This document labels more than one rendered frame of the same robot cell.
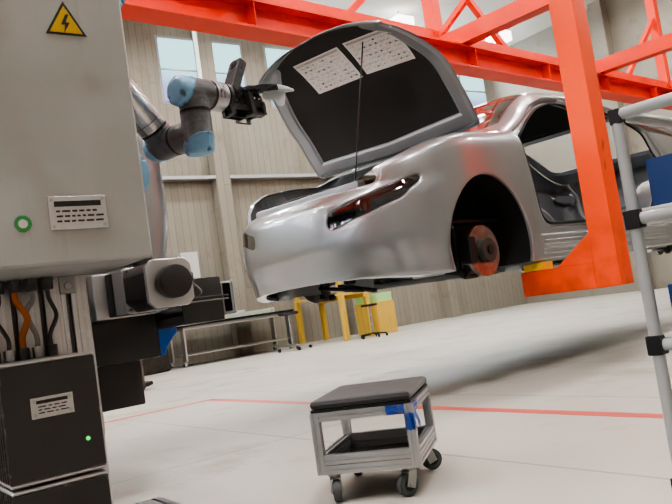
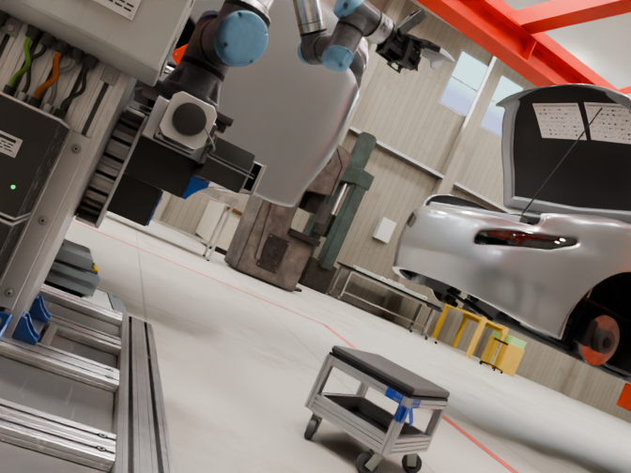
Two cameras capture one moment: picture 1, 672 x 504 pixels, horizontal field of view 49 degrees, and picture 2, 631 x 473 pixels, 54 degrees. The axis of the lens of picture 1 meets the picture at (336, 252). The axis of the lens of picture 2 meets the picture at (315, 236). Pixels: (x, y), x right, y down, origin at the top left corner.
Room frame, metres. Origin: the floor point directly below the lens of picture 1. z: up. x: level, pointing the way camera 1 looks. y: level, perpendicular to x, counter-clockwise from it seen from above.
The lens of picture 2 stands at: (0.35, -0.34, 0.60)
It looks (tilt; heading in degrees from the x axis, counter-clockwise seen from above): 2 degrees up; 19
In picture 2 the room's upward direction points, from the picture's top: 24 degrees clockwise
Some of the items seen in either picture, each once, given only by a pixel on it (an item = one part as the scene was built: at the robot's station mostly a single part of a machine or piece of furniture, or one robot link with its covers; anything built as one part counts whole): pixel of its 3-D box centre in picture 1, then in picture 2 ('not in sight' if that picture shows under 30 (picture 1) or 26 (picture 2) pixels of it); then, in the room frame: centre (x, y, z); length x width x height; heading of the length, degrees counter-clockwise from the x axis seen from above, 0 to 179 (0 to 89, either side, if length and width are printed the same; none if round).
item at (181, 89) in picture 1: (192, 93); (356, 13); (1.80, 0.29, 1.21); 0.11 x 0.08 x 0.09; 140
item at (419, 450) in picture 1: (379, 435); (377, 411); (2.66, -0.06, 0.17); 0.43 x 0.36 x 0.34; 165
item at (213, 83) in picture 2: not in sight; (195, 84); (1.68, 0.56, 0.87); 0.15 x 0.15 x 0.10
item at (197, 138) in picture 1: (193, 134); (338, 48); (1.81, 0.31, 1.11); 0.11 x 0.08 x 0.11; 50
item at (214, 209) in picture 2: not in sight; (249, 239); (10.91, 4.36, 0.39); 2.08 x 1.69 x 0.78; 36
